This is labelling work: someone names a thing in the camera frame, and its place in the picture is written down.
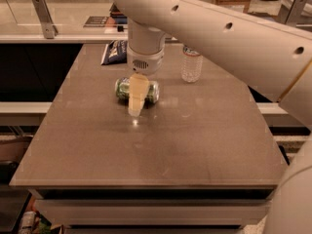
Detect clear plastic water bottle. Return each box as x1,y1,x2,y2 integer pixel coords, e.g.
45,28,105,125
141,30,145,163
181,45,203,83

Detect blue chip bag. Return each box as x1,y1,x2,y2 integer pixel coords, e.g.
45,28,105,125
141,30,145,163
101,40,128,65

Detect items on floor shelf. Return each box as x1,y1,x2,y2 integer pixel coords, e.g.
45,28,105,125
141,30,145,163
18,212,64,234

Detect left metal glass bracket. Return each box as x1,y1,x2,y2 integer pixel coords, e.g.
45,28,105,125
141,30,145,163
31,0,59,39

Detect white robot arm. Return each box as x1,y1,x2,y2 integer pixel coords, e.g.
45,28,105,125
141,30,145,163
114,0,312,234

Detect dark tray stack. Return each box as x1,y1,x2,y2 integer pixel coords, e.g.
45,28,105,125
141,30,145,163
110,4,128,24

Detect right metal glass bracket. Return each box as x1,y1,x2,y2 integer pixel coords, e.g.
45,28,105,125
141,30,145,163
278,0,311,26

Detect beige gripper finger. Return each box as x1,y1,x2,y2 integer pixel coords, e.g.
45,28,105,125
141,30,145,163
128,73,149,117

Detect table drawer front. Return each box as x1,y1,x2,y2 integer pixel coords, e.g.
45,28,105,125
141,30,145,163
35,200,271,226

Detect metal glass bracket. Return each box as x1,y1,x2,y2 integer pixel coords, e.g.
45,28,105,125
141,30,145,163
278,0,311,26
31,0,59,39

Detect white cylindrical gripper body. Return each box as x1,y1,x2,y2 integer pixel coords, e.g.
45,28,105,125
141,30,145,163
127,47,164,75

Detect black floor bar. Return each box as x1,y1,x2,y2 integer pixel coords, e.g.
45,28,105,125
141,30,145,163
279,145,290,165

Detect green soda can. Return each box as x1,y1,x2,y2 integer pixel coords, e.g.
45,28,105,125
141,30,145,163
115,77,160,103

